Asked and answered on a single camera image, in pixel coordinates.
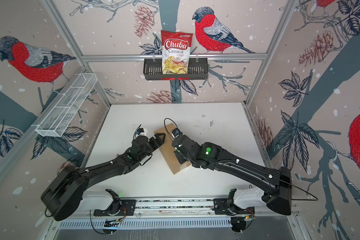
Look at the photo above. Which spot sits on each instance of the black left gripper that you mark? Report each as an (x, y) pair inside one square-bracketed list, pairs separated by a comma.
[(158, 139)]

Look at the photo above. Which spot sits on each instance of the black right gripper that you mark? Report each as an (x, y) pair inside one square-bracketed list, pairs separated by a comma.
[(179, 159)]

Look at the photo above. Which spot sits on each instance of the brown cardboard express box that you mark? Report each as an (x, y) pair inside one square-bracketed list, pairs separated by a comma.
[(168, 151)]

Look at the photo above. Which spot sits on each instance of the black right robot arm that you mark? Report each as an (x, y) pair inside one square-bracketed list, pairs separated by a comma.
[(276, 184)]

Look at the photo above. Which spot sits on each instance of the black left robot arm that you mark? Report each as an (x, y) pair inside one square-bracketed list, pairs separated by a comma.
[(65, 193)]

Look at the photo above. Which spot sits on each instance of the Chuba cassava chips bag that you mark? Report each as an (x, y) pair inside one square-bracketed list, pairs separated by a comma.
[(176, 50)]

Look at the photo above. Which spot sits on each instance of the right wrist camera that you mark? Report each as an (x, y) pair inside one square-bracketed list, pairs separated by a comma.
[(176, 133)]

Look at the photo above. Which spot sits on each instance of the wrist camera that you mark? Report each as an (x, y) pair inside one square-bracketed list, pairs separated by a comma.
[(141, 132), (176, 133)]

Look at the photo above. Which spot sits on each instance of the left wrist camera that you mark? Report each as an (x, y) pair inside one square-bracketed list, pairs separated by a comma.
[(141, 132)]

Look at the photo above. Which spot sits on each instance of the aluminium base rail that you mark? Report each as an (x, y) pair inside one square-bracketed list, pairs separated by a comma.
[(151, 207)]

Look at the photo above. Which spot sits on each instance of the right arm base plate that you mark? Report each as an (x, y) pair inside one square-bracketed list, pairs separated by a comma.
[(226, 207)]

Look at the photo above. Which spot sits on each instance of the black wire wall basket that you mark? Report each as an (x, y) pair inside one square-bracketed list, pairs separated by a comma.
[(194, 69)]

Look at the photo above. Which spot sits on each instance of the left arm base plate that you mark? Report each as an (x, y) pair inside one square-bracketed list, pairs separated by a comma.
[(118, 208)]

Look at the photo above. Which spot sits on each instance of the white wire mesh shelf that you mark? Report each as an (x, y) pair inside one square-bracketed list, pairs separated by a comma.
[(60, 116)]

